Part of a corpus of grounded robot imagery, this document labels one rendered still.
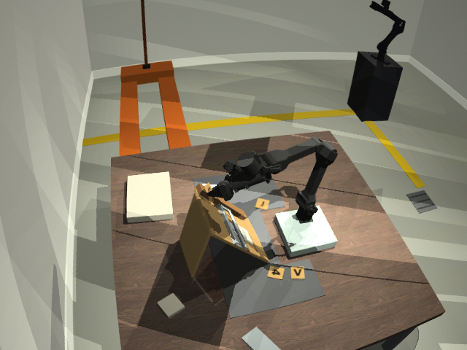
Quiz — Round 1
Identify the cream flat rectangular block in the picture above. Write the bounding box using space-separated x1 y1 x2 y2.
126 172 174 223

